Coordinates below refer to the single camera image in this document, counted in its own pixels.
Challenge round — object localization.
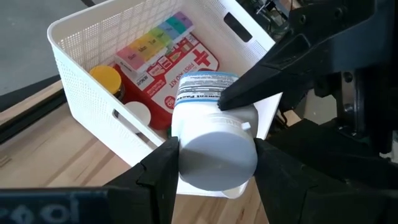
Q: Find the rainbow weekly pill organizer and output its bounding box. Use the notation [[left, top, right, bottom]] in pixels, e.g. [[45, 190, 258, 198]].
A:
[[114, 11, 196, 75]]

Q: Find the white pill bottle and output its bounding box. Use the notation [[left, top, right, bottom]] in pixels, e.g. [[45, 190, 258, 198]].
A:
[[170, 70, 259, 192]]

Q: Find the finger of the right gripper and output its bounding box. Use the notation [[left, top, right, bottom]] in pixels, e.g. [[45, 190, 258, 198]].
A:
[[269, 119, 398, 189], [217, 32, 327, 111]]

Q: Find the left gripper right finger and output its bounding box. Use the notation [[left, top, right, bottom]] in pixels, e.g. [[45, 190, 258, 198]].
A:
[[254, 138, 398, 224]]

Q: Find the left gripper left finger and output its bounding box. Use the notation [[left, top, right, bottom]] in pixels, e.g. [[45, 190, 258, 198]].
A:
[[0, 136, 180, 224]]

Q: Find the white perforated plastic basket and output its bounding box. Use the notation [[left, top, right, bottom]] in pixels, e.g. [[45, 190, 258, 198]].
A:
[[46, 0, 284, 200]]

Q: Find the black aluminium table frame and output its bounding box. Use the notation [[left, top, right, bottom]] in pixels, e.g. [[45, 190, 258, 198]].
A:
[[0, 74, 68, 144]]

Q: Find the brown jar white lid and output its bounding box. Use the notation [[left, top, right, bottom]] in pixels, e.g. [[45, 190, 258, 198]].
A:
[[118, 101, 152, 134]]

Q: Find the amber bottle yellow cap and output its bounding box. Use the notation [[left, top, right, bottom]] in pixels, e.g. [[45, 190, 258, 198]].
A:
[[89, 64, 126, 102]]

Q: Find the red first aid kit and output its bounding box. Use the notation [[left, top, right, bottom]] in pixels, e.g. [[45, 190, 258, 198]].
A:
[[113, 33, 220, 131]]

